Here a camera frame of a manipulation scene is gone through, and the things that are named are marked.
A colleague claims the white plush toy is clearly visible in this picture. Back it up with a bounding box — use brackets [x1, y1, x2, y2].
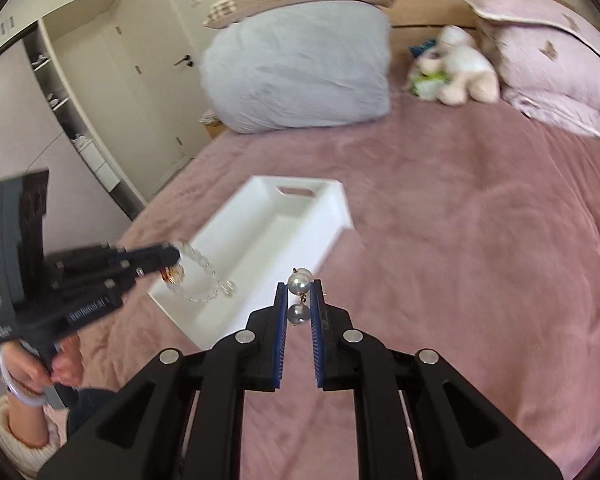
[414, 25, 501, 107]

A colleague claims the pink pillow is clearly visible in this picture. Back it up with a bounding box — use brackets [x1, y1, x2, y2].
[464, 0, 600, 148]

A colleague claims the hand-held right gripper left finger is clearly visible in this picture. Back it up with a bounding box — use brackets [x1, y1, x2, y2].
[38, 282, 288, 480]

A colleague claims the white bangle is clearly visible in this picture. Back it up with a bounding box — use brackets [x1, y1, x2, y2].
[0, 341, 48, 406]

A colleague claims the grey pillow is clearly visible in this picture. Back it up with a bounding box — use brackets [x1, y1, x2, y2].
[200, 1, 393, 134]

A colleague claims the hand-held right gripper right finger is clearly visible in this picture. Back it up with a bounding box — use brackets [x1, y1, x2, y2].
[310, 280, 565, 480]

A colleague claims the pearl earring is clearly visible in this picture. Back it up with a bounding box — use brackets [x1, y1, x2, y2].
[286, 267, 313, 327]

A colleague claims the clear bead bracelet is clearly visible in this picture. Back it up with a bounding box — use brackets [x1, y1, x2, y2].
[159, 241, 236, 304]

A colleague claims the pink bed blanket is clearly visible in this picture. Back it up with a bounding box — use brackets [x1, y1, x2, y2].
[45, 92, 600, 480]

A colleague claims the person's left hand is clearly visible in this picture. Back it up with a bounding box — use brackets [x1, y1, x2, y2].
[1, 332, 85, 403]

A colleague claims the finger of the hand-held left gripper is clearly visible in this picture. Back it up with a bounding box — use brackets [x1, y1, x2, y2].
[45, 242, 182, 306]

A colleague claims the white storage tray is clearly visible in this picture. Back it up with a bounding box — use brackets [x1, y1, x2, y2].
[147, 175, 354, 351]

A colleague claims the green and blue toy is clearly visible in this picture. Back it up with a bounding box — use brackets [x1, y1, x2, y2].
[407, 40, 448, 101]

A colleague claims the cream wardrobe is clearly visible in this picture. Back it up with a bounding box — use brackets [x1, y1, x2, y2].
[0, 0, 201, 221]

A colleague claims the person's left forearm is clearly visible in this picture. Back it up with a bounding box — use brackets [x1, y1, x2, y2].
[0, 394, 63, 478]

